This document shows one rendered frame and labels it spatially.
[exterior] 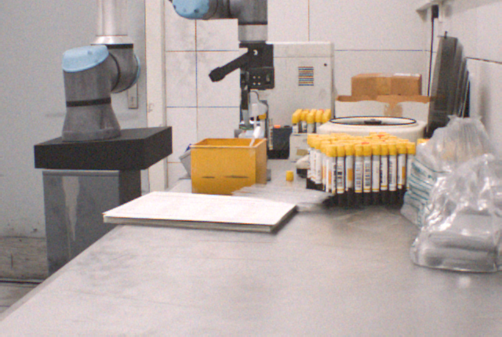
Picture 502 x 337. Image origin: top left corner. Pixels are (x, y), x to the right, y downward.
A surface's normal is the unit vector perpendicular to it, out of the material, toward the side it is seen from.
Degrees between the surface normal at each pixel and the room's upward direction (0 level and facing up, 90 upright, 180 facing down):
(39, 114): 90
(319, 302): 0
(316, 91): 90
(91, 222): 90
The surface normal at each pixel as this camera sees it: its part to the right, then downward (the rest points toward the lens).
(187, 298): -0.01, -0.99
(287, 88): -0.13, 0.13
